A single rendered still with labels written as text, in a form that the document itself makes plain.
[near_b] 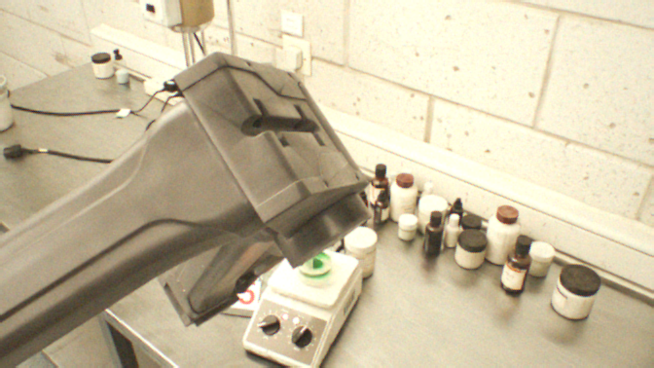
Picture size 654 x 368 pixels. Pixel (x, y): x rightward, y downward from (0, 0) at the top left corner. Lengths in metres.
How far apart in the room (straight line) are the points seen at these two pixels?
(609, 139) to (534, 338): 0.37
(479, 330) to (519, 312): 0.09
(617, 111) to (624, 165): 0.10
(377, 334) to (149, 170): 0.78
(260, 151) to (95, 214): 0.07
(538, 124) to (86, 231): 0.97
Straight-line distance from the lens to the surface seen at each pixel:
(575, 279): 1.06
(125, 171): 0.25
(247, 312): 1.02
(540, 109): 1.12
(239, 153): 0.24
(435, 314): 1.03
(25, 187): 1.48
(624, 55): 1.04
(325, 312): 0.92
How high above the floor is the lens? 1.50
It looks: 35 degrees down
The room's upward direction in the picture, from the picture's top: straight up
